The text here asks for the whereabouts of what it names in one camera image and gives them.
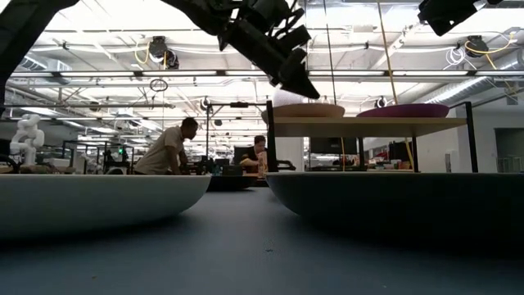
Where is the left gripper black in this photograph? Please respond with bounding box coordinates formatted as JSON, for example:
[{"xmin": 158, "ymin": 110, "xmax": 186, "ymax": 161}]
[{"xmin": 219, "ymin": 18, "xmax": 321, "ymax": 100}]

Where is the pink round plate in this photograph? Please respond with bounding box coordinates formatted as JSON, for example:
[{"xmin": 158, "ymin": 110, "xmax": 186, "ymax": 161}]
[{"xmin": 261, "ymin": 102, "xmax": 346, "ymax": 119}]

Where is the purple round plate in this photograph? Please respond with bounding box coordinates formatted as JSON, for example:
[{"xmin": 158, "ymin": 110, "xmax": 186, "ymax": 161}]
[{"xmin": 356, "ymin": 102, "xmax": 450, "ymax": 119}]

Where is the black round plate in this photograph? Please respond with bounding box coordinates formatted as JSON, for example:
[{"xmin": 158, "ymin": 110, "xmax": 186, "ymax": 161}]
[{"xmin": 206, "ymin": 175, "xmax": 260, "ymax": 193}]

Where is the blue-grey round plate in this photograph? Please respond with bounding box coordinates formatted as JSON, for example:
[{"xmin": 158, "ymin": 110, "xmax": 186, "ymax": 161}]
[{"xmin": 264, "ymin": 171, "xmax": 524, "ymax": 243}]

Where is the white round plate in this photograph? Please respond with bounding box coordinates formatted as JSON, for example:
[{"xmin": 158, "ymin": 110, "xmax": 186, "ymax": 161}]
[{"xmin": 0, "ymin": 174, "xmax": 212, "ymax": 241}]

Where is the wooden shelf with black legs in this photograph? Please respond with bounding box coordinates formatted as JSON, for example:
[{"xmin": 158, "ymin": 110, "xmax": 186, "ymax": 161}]
[{"xmin": 265, "ymin": 100, "xmax": 479, "ymax": 175}]

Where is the white building column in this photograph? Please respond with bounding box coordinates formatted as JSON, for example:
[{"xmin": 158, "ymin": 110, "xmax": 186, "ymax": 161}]
[{"xmin": 273, "ymin": 86, "xmax": 305, "ymax": 171}]

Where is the dark computer monitor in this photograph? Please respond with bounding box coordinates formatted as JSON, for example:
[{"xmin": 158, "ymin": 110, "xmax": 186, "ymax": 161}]
[{"xmin": 309, "ymin": 138, "xmax": 359, "ymax": 156}]

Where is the person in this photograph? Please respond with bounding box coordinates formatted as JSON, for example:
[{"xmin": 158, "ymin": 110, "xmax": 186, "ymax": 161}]
[
  {"xmin": 239, "ymin": 134, "xmax": 269, "ymax": 175},
  {"xmin": 133, "ymin": 116, "xmax": 200, "ymax": 176}
]

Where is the orange brown box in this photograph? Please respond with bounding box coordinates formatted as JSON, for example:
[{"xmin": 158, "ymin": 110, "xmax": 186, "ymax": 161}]
[{"xmin": 256, "ymin": 151, "xmax": 269, "ymax": 176}]

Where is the cluttered wooden desk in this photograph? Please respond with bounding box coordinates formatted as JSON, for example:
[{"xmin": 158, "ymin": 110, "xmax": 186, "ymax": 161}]
[{"xmin": 365, "ymin": 157, "xmax": 415, "ymax": 173}]

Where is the grey double door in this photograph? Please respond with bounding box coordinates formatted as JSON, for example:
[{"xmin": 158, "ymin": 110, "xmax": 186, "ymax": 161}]
[{"xmin": 494, "ymin": 128, "xmax": 524, "ymax": 175}]

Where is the grey horizontal pipe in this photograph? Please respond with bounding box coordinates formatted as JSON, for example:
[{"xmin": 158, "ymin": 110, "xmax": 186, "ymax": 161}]
[{"xmin": 0, "ymin": 102, "xmax": 176, "ymax": 110}]

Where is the dark hanging cable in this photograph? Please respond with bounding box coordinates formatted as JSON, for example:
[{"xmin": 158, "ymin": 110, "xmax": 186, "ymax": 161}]
[{"xmin": 322, "ymin": 0, "xmax": 339, "ymax": 119}]

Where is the black overhead camera stand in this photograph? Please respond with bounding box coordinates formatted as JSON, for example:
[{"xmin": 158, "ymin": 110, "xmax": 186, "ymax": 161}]
[{"xmin": 206, "ymin": 102, "xmax": 268, "ymax": 167}]

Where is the yellow hanging strap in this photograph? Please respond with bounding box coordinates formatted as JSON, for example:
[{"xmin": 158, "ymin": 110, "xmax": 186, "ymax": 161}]
[{"xmin": 375, "ymin": 0, "xmax": 415, "ymax": 170}]

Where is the black workstation frame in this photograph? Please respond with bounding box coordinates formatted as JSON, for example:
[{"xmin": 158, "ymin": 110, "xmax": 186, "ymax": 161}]
[{"xmin": 61, "ymin": 141, "xmax": 136, "ymax": 175}]

